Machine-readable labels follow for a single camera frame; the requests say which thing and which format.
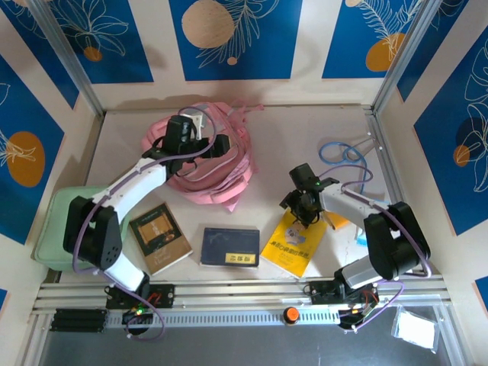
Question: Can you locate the pink school backpack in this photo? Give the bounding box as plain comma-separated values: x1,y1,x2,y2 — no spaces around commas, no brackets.
141,98,265,214

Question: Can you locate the yellow book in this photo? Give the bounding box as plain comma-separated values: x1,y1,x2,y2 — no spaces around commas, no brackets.
259,209,329,279

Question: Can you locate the dark blue book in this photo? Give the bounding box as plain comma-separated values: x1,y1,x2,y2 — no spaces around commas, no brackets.
199,226,261,268

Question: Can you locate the mint green pencil case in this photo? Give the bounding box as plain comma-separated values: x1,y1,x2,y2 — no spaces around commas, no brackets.
32,185,130,272

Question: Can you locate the small orange yellow pad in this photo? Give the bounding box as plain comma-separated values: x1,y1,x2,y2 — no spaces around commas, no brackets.
326,212,348,230

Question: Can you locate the light blue snack packet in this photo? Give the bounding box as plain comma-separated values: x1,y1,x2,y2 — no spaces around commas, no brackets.
354,226,370,249

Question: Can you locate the brown book with gold cover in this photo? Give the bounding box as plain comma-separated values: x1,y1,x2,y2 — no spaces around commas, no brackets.
128,202,194,276

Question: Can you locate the orange emergency stop button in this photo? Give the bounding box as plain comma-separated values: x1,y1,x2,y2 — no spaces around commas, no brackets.
282,307,301,326

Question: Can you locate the clear plastic bag white sheet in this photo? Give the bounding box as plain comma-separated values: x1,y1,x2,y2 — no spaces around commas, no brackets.
391,304,438,351

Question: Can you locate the black ribbed block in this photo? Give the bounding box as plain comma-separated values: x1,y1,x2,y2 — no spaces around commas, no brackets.
50,308,108,333

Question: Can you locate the blue cable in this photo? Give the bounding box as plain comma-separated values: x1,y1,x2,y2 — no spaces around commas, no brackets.
318,140,390,203

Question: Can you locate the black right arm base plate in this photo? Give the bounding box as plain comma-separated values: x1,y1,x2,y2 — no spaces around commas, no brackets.
309,280,379,306

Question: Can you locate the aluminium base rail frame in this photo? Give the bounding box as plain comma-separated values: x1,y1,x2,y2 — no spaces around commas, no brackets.
32,278,451,316

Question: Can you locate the aluminium side rail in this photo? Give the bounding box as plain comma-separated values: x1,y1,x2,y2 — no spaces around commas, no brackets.
364,108,426,275

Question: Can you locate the slotted grey cable duct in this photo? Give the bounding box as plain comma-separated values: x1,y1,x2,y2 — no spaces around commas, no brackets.
106,309,340,328

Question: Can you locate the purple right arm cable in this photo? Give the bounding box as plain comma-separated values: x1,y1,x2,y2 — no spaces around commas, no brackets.
318,169,434,332

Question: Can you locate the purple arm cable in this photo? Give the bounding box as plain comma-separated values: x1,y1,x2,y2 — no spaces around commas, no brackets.
318,169,434,332
70,108,218,342

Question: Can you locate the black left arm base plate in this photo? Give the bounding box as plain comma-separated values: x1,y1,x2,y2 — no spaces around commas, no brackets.
105,284,176,310

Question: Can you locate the aluminium corner post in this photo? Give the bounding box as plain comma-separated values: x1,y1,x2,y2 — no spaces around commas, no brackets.
371,0,445,114
28,0,106,115

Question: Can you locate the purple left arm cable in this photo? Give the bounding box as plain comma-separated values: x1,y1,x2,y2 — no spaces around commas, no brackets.
70,108,218,342

